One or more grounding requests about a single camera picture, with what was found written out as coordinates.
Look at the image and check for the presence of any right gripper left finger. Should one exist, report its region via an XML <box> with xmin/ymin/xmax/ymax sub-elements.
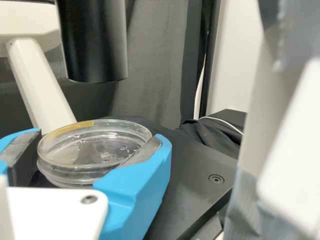
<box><xmin>0</xmin><ymin>127</ymin><xmax>43</xmax><ymax>187</ymax></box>

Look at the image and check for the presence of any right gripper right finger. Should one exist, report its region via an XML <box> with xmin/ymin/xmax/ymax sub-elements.
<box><xmin>92</xmin><ymin>133</ymin><xmax>173</xmax><ymax>240</ymax></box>

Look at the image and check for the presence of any petri dish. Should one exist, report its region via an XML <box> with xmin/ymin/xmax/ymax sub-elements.
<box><xmin>36</xmin><ymin>119</ymin><xmax>154</xmax><ymax>190</ymax></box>

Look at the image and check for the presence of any cream microscope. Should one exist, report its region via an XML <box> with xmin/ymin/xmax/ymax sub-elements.
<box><xmin>0</xmin><ymin>0</ymin><xmax>248</xmax><ymax>240</ymax></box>

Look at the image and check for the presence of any white pipette stand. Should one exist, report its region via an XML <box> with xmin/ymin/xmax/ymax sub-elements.
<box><xmin>224</xmin><ymin>0</ymin><xmax>320</xmax><ymax>240</ymax></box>

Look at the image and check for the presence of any black pole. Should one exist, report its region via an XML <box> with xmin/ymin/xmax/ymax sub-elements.
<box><xmin>198</xmin><ymin>0</ymin><xmax>222</xmax><ymax>120</ymax></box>

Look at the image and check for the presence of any white cable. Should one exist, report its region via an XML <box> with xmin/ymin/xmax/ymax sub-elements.
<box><xmin>193</xmin><ymin>66</ymin><xmax>245</xmax><ymax>137</ymax></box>

